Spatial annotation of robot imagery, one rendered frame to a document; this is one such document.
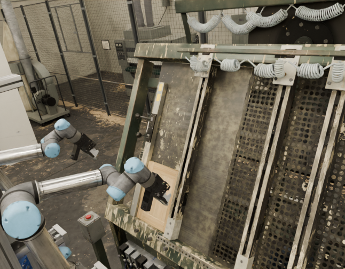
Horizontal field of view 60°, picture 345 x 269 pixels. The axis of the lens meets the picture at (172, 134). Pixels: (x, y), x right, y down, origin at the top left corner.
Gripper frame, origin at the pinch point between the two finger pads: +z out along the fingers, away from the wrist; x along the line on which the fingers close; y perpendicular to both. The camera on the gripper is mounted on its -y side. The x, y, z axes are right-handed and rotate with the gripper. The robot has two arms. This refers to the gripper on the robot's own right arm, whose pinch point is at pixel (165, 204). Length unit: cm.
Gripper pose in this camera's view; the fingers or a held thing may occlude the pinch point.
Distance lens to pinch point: 152.5
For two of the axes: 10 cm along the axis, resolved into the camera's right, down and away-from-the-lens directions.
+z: 4.3, 6.1, 6.7
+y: 5.4, -7.6, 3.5
